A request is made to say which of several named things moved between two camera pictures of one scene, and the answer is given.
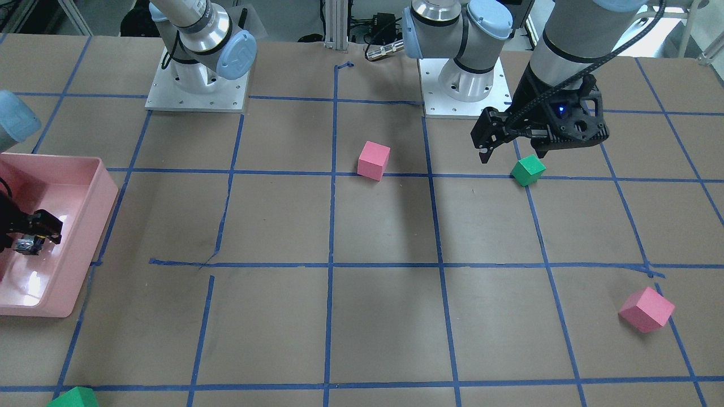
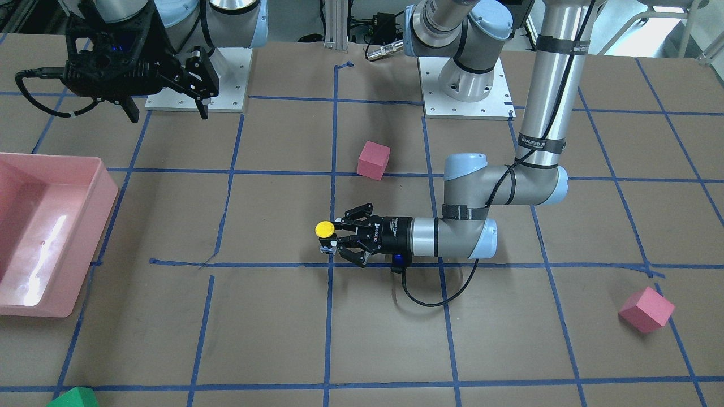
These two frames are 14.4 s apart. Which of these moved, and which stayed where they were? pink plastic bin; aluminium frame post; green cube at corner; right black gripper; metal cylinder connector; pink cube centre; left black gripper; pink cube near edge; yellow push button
Moved: right black gripper; left black gripper; yellow push button
Stayed: aluminium frame post; pink cube centre; pink cube near edge; green cube at corner; metal cylinder connector; pink plastic bin
